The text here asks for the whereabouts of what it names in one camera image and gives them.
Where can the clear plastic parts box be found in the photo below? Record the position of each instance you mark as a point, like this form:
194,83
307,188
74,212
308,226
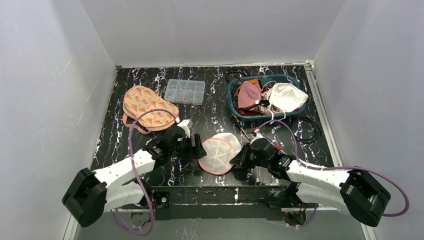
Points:
187,92

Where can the white satin bra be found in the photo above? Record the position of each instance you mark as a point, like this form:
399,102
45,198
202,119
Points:
283,98

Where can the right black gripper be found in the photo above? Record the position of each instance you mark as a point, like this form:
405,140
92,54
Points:
247,156

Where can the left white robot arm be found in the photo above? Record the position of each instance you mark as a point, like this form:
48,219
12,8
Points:
92,193

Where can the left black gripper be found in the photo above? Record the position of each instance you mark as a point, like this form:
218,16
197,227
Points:
193,147

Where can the dusty pink bra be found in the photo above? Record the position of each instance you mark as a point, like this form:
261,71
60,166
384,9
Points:
250,96

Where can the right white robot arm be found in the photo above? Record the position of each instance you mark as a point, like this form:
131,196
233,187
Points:
354,191

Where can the orange bra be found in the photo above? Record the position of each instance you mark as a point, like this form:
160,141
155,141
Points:
253,81

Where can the floral pink laundry bag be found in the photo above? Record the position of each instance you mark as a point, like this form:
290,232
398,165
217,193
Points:
159,114

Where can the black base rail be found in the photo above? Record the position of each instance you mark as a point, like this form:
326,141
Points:
271,203

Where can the yellow red screwdriver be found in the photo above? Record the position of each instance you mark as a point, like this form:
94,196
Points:
279,149

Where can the white mesh laundry bag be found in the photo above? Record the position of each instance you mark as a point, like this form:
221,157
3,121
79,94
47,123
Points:
220,149

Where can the teal plastic basket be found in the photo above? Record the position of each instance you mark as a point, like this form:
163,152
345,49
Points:
267,81

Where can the black yellow screwdriver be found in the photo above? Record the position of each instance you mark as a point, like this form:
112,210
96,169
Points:
239,126

